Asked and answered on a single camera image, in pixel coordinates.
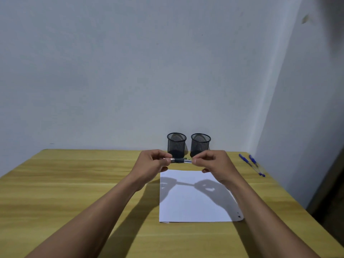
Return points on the blue ballpoint pen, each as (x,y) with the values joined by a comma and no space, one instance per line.
(248,162)
(255,164)

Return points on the person's left hand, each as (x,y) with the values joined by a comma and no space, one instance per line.
(146,165)

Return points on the black and silver pen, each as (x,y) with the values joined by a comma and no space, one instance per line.
(180,160)

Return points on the person's right thumb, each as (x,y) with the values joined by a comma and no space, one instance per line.
(200,161)

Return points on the person's left thumb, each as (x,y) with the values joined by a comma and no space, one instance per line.
(165,161)

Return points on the black mesh pen holder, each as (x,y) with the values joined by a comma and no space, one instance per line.
(200,144)
(176,145)

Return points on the person's right hand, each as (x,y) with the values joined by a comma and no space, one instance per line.
(219,165)

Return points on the person's left forearm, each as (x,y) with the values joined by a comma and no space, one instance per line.
(88,223)

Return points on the white paper sheet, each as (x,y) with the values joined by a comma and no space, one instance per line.
(192,197)

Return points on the person's right forearm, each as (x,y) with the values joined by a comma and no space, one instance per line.
(264,220)

